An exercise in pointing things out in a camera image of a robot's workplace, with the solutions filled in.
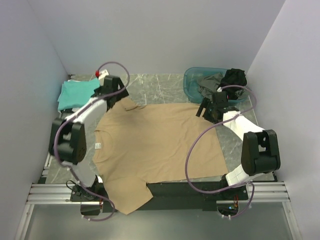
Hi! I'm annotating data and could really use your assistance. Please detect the black t shirt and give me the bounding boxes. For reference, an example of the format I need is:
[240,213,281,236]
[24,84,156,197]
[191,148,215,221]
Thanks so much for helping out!
[219,68,247,100]

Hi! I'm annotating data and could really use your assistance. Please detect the grey t shirt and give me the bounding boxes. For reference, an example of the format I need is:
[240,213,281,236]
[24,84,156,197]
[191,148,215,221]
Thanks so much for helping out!
[196,72,224,99]

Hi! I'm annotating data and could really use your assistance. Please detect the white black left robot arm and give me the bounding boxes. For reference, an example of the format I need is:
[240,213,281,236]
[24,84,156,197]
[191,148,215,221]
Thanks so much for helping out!
[49,75,129,201]

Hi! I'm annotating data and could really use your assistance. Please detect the teal plastic basket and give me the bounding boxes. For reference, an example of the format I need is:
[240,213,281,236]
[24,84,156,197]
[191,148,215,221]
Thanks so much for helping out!
[183,67,248,105]

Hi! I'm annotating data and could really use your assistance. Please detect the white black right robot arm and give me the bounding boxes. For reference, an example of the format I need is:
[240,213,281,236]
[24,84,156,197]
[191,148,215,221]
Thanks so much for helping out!
[196,91,281,200]

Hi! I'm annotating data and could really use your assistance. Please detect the tan t shirt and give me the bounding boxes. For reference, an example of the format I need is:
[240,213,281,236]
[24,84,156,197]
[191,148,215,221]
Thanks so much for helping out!
[93,97,228,215]

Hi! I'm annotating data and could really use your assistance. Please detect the folded teal t shirt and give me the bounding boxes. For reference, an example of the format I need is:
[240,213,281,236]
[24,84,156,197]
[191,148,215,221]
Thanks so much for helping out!
[57,78,100,111]

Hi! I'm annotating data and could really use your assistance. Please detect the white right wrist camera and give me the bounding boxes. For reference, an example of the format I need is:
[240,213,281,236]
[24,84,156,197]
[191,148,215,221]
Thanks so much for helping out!
[216,87,226,93]

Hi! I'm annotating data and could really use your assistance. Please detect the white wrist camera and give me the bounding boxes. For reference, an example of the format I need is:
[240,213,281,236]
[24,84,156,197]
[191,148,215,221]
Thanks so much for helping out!
[95,69,109,82]
[216,87,226,93]

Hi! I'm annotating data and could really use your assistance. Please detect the black base crossbar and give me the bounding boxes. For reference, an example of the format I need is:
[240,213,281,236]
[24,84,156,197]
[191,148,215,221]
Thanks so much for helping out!
[70,182,249,216]

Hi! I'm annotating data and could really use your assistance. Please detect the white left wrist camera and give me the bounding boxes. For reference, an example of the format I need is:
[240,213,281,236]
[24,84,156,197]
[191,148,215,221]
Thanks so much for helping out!
[95,69,109,82]

